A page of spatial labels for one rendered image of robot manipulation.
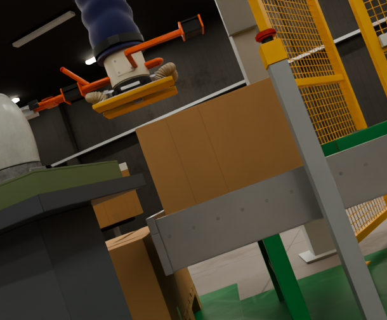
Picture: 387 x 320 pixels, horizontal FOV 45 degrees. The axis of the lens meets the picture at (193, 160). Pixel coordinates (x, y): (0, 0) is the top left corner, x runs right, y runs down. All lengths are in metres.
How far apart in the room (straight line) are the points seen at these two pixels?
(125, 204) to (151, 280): 1.72
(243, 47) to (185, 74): 7.42
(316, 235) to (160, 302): 1.41
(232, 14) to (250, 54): 0.27
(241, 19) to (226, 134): 1.37
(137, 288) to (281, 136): 0.79
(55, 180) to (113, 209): 2.40
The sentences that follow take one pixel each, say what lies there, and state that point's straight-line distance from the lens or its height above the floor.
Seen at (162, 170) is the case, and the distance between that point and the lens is 1.83.
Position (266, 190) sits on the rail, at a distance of 1.66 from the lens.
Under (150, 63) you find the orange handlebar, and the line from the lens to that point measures 2.04.
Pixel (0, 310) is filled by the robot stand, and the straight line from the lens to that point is 1.34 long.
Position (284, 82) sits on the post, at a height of 0.86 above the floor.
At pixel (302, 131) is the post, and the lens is 1.50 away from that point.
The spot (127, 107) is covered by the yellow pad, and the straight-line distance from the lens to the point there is 2.10.
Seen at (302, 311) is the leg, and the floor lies 0.13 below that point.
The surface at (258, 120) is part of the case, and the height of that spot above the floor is 0.81.
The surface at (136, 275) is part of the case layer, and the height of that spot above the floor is 0.42.
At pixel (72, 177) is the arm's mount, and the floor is 0.78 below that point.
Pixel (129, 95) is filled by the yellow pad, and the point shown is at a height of 1.09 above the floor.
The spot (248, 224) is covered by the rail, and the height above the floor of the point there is 0.47.
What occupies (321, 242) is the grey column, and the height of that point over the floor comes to 0.08.
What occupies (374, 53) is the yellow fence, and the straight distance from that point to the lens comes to 2.60.
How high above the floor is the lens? 0.64
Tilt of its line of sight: 4 degrees up
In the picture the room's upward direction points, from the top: 20 degrees counter-clockwise
